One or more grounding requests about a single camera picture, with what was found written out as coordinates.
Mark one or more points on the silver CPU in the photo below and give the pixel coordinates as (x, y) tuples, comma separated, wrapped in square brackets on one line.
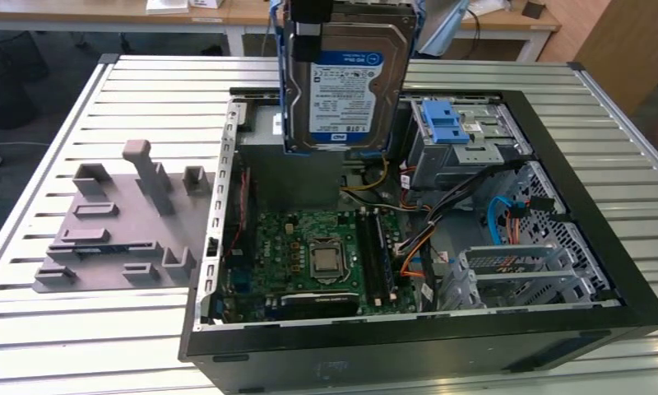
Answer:
[(326, 261)]

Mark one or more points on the CPU socket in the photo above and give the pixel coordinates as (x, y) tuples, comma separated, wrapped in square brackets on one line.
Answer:
[(326, 240)]

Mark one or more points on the grey optical drive cage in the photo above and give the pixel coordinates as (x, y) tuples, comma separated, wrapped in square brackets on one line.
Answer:
[(471, 160)]

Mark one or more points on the green motherboard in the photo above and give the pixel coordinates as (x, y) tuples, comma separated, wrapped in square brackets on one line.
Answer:
[(279, 247)]

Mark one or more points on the black office chair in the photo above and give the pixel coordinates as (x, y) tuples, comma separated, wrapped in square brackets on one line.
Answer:
[(5, 82)]

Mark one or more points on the wooden cabinet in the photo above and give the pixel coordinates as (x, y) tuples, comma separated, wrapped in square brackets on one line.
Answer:
[(625, 41)]

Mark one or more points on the hard disk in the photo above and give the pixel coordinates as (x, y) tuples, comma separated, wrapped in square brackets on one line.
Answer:
[(355, 82)]

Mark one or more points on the white box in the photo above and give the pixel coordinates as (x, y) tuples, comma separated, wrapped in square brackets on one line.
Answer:
[(166, 6), (205, 3)]

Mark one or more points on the grey power supply unit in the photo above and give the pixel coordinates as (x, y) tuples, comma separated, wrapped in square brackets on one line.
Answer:
[(262, 177)]

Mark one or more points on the small black desk object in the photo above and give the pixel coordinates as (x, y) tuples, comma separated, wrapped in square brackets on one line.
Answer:
[(533, 9)]

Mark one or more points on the wooden desk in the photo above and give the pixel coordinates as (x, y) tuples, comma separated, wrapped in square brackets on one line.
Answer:
[(87, 18)]

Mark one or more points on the installed RAM stick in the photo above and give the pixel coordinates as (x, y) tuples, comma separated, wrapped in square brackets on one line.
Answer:
[(386, 259)]

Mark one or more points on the black PC case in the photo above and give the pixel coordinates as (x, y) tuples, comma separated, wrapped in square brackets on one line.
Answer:
[(417, 358)]

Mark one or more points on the blue plastic latch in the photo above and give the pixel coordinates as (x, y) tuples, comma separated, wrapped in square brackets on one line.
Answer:
[(443, 123)]

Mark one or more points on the grey parts rack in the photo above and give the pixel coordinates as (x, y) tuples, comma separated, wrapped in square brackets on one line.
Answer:
[(125, 230)]

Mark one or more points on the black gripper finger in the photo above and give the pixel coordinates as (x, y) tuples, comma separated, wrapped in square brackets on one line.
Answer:
[(309, 49)]

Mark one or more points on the grey disk bay cage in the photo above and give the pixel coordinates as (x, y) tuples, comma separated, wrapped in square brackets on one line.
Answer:
[(521, 280)]

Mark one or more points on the black graphics card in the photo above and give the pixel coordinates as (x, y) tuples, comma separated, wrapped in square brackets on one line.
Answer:
[(318, 306)]

